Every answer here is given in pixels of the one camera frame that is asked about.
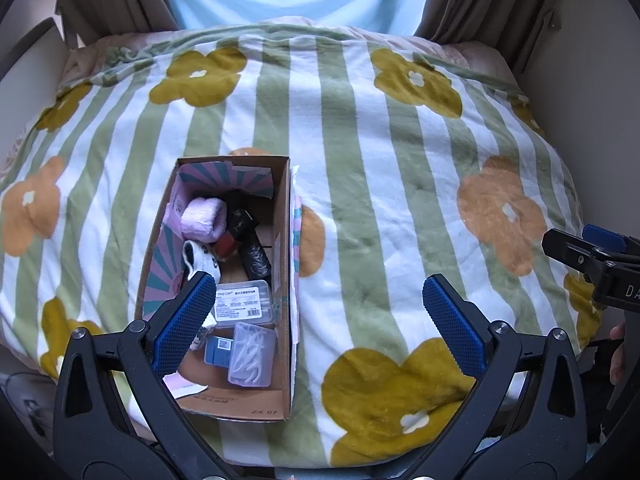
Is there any clear case of floss picks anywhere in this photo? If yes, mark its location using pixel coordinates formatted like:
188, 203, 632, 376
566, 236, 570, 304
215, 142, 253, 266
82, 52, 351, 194
227, 322, 277, 388

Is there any pink sock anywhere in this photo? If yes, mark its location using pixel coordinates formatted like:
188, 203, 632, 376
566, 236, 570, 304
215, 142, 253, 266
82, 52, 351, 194
180, 198, 228, 242

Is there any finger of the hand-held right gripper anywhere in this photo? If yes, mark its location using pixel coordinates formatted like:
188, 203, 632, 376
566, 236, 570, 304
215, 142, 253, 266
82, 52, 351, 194
541, 228, 608, 282
582, 224, 630, 256

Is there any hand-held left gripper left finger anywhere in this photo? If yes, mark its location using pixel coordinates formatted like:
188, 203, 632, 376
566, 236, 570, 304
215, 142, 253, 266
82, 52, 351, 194
52, 270, 221, 480

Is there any striped floral blanket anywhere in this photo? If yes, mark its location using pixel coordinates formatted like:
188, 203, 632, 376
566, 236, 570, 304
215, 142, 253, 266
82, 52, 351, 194
0, 22, 606, 468

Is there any brown curtain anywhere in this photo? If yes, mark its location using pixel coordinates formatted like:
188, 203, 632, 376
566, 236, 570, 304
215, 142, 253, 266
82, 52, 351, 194
47, 0, 182, 50
414, 0, 568, 73

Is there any small blue box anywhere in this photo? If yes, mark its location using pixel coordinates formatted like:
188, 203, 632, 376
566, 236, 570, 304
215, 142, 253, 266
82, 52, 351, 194
204, 336, 236, 366

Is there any person's right hand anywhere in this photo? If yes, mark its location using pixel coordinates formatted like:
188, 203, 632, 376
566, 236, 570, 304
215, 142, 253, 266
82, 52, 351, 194
609, 322, 627, 384

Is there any labelled clear plastic case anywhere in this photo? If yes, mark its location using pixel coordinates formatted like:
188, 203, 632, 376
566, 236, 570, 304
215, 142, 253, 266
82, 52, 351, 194
210, 287, 271, 326

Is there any cardboard box with striped lining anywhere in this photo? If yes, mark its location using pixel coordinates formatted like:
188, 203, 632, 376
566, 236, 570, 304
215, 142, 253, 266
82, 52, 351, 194
135, 154, 303, 422

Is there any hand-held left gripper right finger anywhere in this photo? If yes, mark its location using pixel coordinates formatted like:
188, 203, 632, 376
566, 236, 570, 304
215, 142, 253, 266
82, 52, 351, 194
415, 274, 588, 480

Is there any red and black lipstick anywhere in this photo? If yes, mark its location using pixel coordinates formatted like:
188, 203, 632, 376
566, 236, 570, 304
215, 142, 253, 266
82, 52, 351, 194
215, 207, 259, 262

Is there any black plastic roll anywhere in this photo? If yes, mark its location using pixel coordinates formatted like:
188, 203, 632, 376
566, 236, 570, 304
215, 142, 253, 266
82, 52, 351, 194
240, 239, 273, 281

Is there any white bed frame board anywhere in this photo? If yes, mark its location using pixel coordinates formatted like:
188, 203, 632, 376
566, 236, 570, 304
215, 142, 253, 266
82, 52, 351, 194
0, 16, 67, 88

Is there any white black-spotted sock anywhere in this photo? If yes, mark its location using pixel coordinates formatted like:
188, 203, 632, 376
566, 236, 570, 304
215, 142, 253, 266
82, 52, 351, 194
181, 240, 222, 282

